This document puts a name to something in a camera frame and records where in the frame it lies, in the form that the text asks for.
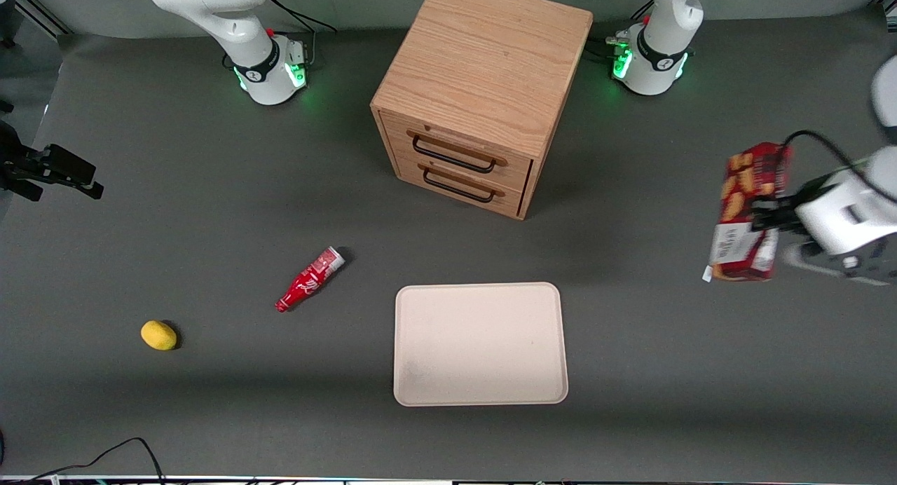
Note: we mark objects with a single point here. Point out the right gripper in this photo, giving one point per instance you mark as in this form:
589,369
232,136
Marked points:
19,164

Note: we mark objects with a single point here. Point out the dark grey table mat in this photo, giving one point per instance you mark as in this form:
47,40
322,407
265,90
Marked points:
210,190

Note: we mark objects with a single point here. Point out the white rectangular plastic tray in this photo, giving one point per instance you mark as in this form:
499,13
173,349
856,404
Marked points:
480,345

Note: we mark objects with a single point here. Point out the red cookie box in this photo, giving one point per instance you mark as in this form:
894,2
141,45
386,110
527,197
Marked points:
739,183

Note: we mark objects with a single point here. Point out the black aluminium frame rail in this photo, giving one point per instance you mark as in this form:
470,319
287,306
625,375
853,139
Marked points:
42,10

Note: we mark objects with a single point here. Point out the yellow lemon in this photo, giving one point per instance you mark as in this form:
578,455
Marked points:
158,335

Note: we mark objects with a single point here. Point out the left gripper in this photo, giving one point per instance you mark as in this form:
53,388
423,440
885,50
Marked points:
786,210

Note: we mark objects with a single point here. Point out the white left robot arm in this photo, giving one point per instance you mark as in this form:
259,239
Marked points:
659,50

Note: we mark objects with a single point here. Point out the red cola bottle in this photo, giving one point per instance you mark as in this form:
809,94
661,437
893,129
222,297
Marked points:
308,280

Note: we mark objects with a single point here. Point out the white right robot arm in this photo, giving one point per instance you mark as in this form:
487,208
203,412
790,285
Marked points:
238,29

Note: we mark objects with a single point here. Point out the wooden drawer cabinet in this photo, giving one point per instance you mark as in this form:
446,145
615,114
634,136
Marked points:
490,57

